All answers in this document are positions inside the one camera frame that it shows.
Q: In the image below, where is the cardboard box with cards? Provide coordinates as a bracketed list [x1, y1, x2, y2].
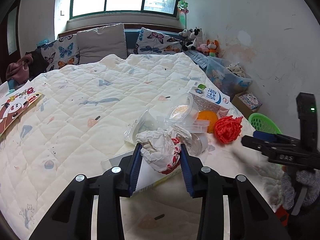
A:
[232, 92, 262, 119]

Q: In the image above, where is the cow plush toy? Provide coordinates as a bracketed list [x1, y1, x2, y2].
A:
[178, 27, 203, 51]

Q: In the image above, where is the grey gloved hand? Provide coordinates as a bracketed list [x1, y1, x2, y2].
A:
[281, 166, 319, 210]

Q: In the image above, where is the colourful pinwheel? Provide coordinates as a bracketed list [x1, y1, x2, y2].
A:
[177, 0, 189, 29]

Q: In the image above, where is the clear plastic cup lid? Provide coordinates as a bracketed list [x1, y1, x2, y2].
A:
[186, 133, 208, 157]

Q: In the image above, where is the maroon clothing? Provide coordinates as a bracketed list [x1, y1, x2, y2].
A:
[6, 54, 33, 85]

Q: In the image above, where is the red plastic stool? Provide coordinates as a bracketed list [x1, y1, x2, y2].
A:
[275, 205, 289, 227]

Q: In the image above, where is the clear plastic cup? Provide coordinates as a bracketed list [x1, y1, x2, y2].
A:
[124, 109, 158, 144]

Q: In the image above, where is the right butterfly pillow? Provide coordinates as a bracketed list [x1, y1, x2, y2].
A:
[133, 28, 183, 55]

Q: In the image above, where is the white blue milk carton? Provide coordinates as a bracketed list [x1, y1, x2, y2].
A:
[189, 82, 231, 118]

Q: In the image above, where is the pink plush toy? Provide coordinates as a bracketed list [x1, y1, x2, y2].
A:
[196, 43, 209, 55]

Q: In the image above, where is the white red paper wrapper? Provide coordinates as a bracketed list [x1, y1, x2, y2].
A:
[136, 125, 192, 174]

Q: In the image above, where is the orange peel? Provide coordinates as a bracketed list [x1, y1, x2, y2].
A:
[197, 111, 219, 133]

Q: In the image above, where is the red mesh net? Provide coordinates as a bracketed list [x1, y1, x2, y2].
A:
[214, 115, 242, 144]

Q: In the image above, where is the clear plastic container lid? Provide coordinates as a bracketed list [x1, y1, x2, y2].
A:
[184, 120, 210, 133]

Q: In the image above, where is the white quilted blanket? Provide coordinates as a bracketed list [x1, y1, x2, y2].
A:
[1, 53, 282, 239]

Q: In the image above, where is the butterfly pillow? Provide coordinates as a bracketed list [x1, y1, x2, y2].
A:
[41, 34, 80, 72]
[133, 28, 183, 55]

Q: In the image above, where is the left butterfly pillow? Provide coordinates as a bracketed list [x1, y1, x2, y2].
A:
[41, 34, 80, 72]

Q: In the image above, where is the green plastic basket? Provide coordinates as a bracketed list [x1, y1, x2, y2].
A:
[248, 113, 282, 134]

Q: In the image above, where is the clear plastic storage bin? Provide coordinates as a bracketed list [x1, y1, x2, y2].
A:
[206, 56, 253, 99]

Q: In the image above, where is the orange fox plush toy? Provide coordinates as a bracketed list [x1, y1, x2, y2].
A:
[207, 40, 219, 57]

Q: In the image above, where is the cartoon picture book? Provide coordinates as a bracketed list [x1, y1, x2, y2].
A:
[0, 81, 42, 135]

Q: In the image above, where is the grey cushion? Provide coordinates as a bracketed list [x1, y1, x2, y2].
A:
[76, 23, 127, 64]

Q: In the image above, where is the clear plastic bowl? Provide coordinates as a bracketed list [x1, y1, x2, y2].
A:
[164, 93, 199, 126]

